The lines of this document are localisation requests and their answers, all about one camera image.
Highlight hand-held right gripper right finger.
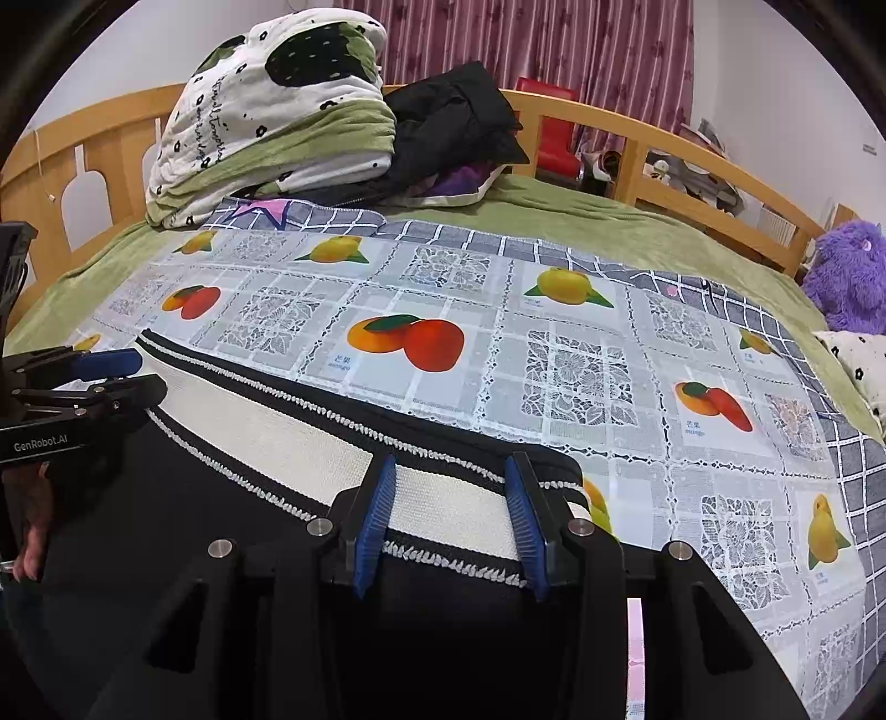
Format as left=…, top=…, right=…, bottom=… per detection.
left=503, top=452, right=811, bottom=720

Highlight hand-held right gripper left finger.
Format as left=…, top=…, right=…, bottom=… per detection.
left=90, top=452, right=398, bottom=720

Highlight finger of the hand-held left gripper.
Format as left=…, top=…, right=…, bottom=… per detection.
left=0, top=348, right=143, bottom=390
left=14, top=374, right=170, bottom=423

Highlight black pants with white stripe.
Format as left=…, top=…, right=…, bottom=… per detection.
left=0, top=331, right=591, bottom=720

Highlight person's left hand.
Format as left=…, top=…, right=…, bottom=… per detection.
left=12, top=462, right=54, bottom=583

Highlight fruit print tablecloth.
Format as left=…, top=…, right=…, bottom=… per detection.
left=59, top=227, right=874, bottom=720

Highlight folded white flowered quilt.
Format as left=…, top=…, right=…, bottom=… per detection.
left=145, top=12, right=400, bottom=229

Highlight green fleece blanket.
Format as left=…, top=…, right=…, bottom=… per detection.
left=0, top=173, right=886, bottom=445

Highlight grey checked bed sheet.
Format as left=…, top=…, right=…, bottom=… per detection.
left=204, top=197, right=886, bottom=693

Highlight purple pillow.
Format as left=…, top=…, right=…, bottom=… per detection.
left=394, top=161, right=511, bottom=209

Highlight white pillow with black flowers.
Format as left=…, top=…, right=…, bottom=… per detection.
left=812, top=328, right=886, bottom=445

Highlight red chair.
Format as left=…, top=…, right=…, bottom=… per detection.
left=513, top=76, right=584, bottom=188

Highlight pile of household clutter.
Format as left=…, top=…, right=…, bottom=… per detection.
left=578, top=117, right=747, bottom=217

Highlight white radiator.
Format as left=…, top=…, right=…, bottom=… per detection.
left=757, top=204, right=799, bottom=248

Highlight purple plush toy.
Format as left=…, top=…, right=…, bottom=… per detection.
left=803, top=219, right=886, bottom=335

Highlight black jacket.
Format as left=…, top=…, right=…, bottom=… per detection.
left=305, top=61, right=531, bottom=209

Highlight striped maroon curtain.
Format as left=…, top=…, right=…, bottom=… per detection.
left=346, top=0, right=697, bottom=140

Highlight wooden bed frame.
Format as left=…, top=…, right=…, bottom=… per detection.
left=0, top=83, right=829, bottom=279

